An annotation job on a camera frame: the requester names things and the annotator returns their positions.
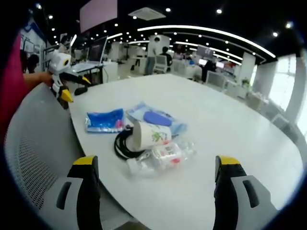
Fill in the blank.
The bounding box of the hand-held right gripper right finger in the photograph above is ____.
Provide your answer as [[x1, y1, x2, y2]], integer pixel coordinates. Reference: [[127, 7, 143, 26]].
[[213, 155, 279, 230]]

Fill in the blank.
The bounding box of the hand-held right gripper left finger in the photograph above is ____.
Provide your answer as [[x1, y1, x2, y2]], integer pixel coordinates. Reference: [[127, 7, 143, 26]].
[[42, 155, 101, 230]]

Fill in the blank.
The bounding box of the blue plastic packet item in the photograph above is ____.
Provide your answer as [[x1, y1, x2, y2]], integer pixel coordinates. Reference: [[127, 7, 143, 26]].
[[84, 108, 126, 134]]

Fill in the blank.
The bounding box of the black cable item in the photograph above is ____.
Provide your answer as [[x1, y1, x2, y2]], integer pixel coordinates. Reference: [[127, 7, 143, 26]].
[[113, 124, 147, 161]]

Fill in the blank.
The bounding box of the clear plastic packaged item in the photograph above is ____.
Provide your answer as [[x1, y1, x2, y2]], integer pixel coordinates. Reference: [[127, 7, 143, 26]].
[[126, 139, 198, 178]]

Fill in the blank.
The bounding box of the light blue bagged item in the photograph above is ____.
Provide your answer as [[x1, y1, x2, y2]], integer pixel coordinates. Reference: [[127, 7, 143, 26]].
[[125, 101, 188, 139]]

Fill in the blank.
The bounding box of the printed paper cup item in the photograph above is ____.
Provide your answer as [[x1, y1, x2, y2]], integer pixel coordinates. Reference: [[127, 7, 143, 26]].
[[130, 120, 173, 152]]

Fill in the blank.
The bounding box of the background desk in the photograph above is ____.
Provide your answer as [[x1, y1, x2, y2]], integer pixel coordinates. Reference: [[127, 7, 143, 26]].
[[68, 61, 106, 84]]

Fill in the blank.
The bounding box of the computer monitor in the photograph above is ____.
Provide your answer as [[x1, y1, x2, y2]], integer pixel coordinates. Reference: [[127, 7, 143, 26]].
[[89, 35, 109, 65]]

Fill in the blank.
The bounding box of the person's red shirt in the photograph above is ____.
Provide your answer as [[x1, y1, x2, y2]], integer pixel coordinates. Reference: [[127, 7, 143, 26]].
[[0, 33, 27, 144]]

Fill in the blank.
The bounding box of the grey mesh office chair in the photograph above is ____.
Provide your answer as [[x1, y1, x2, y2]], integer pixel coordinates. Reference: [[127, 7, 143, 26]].
[[4, 82, 136, 230]]

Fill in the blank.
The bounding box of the hanging pink ceiling screen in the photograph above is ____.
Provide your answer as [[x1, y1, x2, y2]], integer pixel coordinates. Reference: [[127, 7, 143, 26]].
[[79, 0, 118, 34]]

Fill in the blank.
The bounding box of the white table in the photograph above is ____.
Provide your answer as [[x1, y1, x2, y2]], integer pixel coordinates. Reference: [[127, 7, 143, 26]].
[[69, 73, 306, 230]]

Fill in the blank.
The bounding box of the white background office chair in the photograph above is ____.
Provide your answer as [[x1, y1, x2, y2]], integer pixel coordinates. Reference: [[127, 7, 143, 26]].
[[153, 55, 168, 74]]

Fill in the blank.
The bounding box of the ceiling air conditioner vent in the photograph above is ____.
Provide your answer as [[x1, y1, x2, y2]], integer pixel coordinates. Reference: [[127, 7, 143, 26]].
[[128, 6, 166, 20]]

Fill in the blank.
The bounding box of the long curved ceiling light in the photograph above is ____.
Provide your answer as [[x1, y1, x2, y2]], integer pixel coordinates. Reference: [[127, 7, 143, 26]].
[[137, 24, 277, 58]]

